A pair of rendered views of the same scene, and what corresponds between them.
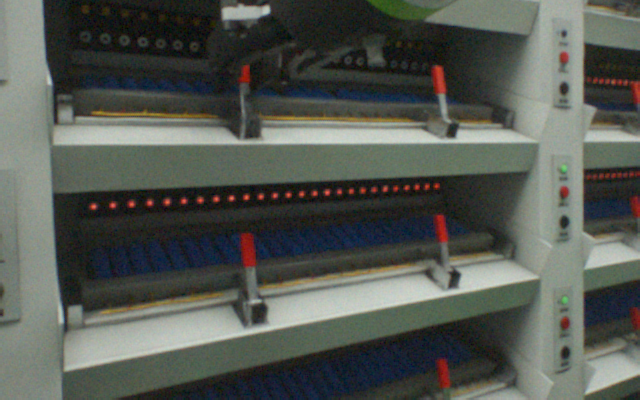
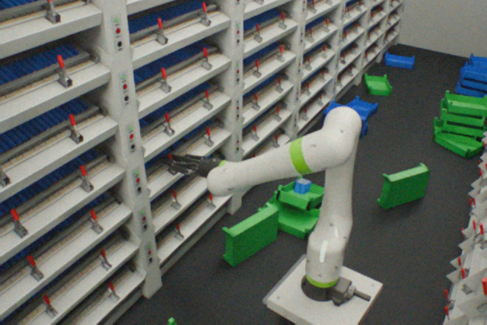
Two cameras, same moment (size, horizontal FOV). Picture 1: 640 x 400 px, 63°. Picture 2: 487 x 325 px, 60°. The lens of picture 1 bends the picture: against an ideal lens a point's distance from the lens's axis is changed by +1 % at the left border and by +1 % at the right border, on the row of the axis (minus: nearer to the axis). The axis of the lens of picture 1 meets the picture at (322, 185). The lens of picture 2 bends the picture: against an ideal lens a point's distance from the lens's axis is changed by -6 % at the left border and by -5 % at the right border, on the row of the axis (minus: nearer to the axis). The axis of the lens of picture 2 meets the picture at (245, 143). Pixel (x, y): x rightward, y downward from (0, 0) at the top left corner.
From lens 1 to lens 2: 156 cm
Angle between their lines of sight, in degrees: 40
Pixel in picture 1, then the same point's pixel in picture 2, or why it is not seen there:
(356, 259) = (190, 180)
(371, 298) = (197, 190)
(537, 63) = (230, 113)
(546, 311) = not seen: hidden behind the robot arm
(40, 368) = (151, 234)
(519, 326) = not seen: hidden behind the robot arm
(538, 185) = (231, 143)
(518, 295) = not seen: hidden behind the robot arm
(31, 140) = (146, 199)
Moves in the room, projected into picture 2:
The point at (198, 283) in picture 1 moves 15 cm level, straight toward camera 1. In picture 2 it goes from (162, 202) to (182, 220)
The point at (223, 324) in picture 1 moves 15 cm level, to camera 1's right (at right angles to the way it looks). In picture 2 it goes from (172, 211) to (203, 201)
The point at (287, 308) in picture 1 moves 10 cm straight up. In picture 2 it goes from (181, 201) to (179, 183)
